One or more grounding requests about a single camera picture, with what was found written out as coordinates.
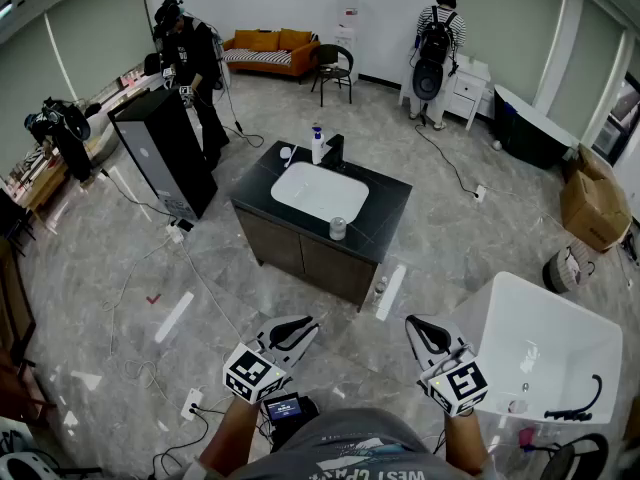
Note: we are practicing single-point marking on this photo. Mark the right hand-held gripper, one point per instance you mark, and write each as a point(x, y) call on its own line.
point(462, 385)

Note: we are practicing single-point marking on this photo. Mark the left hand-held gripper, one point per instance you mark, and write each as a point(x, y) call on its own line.
point(250, 375)

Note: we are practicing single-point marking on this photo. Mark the white pump bottle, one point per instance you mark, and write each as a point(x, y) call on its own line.
point(317, 149)

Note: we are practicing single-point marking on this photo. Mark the person's left forearm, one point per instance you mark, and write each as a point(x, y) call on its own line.
point(231, 435)

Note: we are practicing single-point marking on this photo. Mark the person's right forearm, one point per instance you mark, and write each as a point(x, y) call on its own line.
point(464, 443)

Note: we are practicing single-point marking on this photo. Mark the clear water bottle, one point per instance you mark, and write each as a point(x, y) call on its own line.
point(380, 292)

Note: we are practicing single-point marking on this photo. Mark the brown wooden sink cabinet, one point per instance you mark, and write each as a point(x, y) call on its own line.
point(300, 258)

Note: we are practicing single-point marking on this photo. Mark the black sink counter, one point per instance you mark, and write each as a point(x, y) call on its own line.
point(385, 203)

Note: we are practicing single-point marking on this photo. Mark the white sink basin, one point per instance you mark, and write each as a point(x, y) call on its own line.
point(320, 193)

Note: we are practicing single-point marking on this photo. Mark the black sink faucet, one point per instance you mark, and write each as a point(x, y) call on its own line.
point(334, 150)

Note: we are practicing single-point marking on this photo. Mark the black device with screen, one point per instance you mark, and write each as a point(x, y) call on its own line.
point(287, 410)

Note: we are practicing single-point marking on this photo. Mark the large white bathtub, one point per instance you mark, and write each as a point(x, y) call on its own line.
point(540, 328)

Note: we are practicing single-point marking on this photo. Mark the white power strip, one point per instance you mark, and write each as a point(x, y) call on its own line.
point(175, 233)
point(191, 404)
point(480, 193)

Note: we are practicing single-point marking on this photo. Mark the person's grey printed shirt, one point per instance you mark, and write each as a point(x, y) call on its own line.
point(350, 448)

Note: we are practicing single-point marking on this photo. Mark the grey laundry basket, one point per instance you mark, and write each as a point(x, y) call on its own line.
point(562, 270)

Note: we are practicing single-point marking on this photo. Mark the black power adapter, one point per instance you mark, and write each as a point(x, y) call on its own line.
point(185, 225)

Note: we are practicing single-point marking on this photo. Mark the black bathtub faucet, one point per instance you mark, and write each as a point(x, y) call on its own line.
point(595, 393)

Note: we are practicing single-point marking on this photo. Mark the white toothbrush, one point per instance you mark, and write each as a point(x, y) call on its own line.
point(291, 157)

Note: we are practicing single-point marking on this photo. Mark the white round cup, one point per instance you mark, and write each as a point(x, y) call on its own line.
point(285, 152)

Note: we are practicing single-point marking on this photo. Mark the black round stool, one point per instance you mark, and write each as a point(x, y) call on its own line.
point(575, 460)

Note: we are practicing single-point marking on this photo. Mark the cardboard box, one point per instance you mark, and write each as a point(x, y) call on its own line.
point(592, 208)

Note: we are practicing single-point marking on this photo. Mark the tall black cabinet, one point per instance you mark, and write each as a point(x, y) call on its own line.
point(165, 158)

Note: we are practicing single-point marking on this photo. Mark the black bathtub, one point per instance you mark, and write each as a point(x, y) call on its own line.
point(525, 133)

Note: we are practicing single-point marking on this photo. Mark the white bedside cabinet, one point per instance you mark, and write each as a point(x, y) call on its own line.
point(467, 90)

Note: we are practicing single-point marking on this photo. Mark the black round bag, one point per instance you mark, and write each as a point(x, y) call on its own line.
point(428, 80)

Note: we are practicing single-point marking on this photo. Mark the black chair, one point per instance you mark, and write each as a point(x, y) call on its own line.
point(332, 70)

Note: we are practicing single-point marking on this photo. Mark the dark wooden furniture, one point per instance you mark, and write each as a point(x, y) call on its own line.
point(15, 318)

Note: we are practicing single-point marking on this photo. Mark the orange sofa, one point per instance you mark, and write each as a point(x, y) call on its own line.
point(300, 58)

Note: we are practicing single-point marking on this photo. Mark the striped sofa blanket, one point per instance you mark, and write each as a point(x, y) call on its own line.
point(260, 56)

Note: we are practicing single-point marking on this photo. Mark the wooden table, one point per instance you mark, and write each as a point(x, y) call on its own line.
point(42, 183)

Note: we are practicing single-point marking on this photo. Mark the black backpack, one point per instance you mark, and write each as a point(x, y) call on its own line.
point(436, 38)

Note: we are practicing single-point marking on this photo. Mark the white round device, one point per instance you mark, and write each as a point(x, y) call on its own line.
point(22, 465)

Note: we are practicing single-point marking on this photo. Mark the display shelf with items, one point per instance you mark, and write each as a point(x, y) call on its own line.
point(125, 85)

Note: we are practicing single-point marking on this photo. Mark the white water dispenser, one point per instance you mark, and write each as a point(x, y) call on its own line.
point(347, 33)

